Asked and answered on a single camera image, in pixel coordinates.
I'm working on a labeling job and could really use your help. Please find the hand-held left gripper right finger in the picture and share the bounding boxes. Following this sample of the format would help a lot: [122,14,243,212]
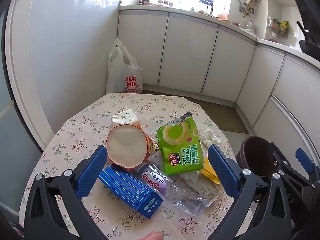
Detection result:
[207,144,293,240]

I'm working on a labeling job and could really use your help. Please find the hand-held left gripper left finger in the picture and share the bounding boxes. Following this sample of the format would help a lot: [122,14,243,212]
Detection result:
[24,145,110,240]

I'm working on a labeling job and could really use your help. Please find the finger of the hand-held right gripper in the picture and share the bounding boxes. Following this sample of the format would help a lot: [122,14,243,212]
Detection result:
[295,148,317,180]
[269,142,300,180]

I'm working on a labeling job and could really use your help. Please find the yellow packet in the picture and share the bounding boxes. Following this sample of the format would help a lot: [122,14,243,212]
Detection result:
[197,156,222,185]

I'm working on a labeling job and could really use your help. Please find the brown round trash bin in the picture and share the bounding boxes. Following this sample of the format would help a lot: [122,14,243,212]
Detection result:
[235,136,278,178]

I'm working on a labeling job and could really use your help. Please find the clear plastic wrapper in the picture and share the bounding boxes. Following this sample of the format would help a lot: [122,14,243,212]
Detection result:
[192,180,227,207]

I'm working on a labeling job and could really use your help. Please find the white tissue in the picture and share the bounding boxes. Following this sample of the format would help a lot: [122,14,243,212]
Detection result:
[179,171,200,182]
[201,129,223,147]

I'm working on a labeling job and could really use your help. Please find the blue cardboard box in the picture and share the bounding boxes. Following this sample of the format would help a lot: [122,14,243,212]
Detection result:
[98,164,165,220]

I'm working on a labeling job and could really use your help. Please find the red instant noodle cup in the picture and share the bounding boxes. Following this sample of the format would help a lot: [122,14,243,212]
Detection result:
[105,124,160,169]

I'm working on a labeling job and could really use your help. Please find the green snack bag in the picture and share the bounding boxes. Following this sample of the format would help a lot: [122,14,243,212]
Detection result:
[156,110,207,176]

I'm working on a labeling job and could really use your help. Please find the clear plastic bottle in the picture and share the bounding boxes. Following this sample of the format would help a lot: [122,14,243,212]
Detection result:
[134,164,210,217]

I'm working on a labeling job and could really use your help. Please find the white paper cup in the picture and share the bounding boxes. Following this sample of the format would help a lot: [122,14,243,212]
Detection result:
[111,108,142,128]

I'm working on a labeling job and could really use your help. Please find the floral tablecloth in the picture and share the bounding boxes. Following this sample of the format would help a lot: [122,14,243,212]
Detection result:
[19,92,253,240]

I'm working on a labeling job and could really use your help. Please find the white plastic shopping bag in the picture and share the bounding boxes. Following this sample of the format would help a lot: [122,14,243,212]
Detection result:
[105,38,144,94]

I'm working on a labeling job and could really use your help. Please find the black frying pan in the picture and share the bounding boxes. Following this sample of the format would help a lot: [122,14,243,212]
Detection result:
[296,20,320,62]

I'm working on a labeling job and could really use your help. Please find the white kitchen cabinets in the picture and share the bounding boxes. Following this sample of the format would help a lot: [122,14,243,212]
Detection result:
[117,10,320,178]

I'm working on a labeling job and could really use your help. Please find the white kitchen countertop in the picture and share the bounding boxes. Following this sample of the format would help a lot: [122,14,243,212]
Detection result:
[119,4,320,70]

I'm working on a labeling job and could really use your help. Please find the black range hood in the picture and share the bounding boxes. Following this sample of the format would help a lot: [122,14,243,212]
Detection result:
[284,0,320,30]

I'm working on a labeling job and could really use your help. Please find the white door frame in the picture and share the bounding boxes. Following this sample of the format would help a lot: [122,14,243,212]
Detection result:
[4,0,54,153]

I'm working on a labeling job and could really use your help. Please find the wall basket of seasoning packets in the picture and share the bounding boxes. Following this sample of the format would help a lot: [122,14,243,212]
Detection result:
[269,17,290,37]

